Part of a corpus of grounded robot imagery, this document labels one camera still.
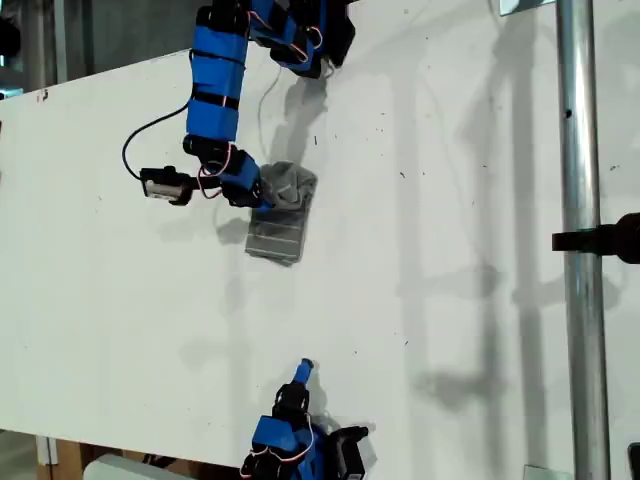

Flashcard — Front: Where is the steel post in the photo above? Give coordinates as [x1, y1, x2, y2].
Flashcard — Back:
[554, 0, 614, 480]

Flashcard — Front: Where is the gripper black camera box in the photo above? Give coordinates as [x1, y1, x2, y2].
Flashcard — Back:
[331, 424, 372, 480]
[139, 165, 194, 207]

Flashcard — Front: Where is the white box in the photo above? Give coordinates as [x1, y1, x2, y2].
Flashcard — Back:
[82, 452, 194, 480]

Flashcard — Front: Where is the thin white cable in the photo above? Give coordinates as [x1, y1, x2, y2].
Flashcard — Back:
[256, 67, 284, 147]

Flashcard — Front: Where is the camera black cable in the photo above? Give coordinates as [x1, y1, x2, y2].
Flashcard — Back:
[122, 104, 192, 179]

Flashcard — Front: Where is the grey striped towel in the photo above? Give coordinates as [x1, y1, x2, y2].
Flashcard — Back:
[244, 160, 320, 268]

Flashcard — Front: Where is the black clamp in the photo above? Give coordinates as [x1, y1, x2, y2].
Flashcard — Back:
[551, 212, 640, 265]

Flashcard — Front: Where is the black round object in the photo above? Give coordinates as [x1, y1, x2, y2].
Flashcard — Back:
[0, 17, 22, 57]

